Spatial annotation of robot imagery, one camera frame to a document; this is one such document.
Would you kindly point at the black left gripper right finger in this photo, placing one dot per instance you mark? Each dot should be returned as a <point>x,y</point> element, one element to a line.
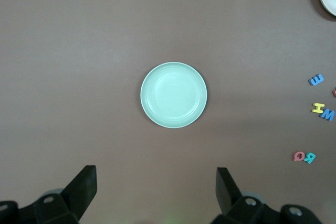
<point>231,197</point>

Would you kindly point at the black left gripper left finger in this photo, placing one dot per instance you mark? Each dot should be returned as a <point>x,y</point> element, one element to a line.
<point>78,195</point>

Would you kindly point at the red foam letter Q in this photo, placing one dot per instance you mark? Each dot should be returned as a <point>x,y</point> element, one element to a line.
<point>294,156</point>

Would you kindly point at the teal foam letter R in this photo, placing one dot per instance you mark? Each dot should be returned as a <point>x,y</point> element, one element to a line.
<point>311,158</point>

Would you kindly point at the yellow foam letter H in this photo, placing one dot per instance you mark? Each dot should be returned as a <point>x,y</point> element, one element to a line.
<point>318,108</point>

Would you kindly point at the blue capital letter W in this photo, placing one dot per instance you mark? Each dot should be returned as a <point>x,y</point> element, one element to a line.
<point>326,115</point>

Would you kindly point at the blue small letter m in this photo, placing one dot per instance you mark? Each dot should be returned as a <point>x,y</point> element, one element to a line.
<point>316,80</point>

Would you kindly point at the red small letter w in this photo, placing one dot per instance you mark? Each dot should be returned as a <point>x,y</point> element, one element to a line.
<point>334,92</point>

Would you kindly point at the green plate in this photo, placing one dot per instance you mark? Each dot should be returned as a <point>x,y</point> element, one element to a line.
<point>173,95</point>

